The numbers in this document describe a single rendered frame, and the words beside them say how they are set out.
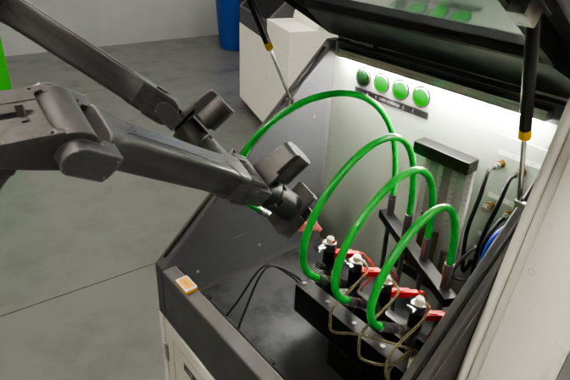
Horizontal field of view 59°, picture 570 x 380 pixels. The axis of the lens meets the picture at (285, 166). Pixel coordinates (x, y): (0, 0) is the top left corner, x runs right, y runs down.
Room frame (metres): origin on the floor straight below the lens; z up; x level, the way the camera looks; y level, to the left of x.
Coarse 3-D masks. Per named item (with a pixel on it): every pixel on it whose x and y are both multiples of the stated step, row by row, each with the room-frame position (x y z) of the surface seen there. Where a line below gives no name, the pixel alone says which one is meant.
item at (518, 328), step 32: (544, 160) 0.69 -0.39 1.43; (544, 192) 0.67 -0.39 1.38; (544, 224) 0.64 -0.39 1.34; (512, 256) 0.65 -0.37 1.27; (544, 256) 0.62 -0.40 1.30; (512, 288) 0.63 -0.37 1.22; (544, 288) 0.60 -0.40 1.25; (480, 320) 0.64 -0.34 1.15; (512, 320) 0.61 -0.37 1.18; (544, 320) 0.58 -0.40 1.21; (480, 352) 0.62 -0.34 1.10; (512, 352) 0.59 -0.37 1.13; (544, 352) 0.56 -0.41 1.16
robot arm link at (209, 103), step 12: (204, 96) 0.96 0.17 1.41; (216, 96) 0.96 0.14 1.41; (156, 108) 0.92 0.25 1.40; (168, 108) 0.92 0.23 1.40; (192, 108) 0.94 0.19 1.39; (204, 108) 0.95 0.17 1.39; (216, 108) 0.95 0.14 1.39; (228, 108) 0.96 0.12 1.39; (168, 120) 0.92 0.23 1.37; (180, 120) 0.92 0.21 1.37; (204, 120) 0.94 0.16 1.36; (216, 120) 0.95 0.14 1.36
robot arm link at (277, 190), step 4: (280, 180) 0.81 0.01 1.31; (272, 184) 0.81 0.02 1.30; (276, 184) 0.82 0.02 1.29; (280, 184) 0.83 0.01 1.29; (272, 188) 0.80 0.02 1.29; (276, 188) 0.81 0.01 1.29; (280, 188) 0.82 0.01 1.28; (272, 192) 0.80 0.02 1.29; (276, 192) 0.81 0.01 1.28; (280, 192) 0.81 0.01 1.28; (272, 196) 0.80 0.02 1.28; (276, 196) 0.80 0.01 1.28; (280, 196) 0.81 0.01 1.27; (268, 200) 0.80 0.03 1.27; (272, 200) 0.80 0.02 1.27; (276, 200) 0.80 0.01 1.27; (264, 204) 0.80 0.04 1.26; (268, 204) 0.80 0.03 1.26; (272, 204) 0.80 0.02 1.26
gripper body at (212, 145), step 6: (204, 138) 0.93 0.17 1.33; (210, 138) 0.96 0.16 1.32; (198, 144) 0.92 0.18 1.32; (204, 144) 0.93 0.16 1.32; (210, 144) 0.93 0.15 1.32; (216, 144) 0.94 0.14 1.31; (210, 150) 0.92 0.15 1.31; (216, 150) 0.93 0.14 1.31; (222, 150) 0.94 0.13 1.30; (234, 150) 0.99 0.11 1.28
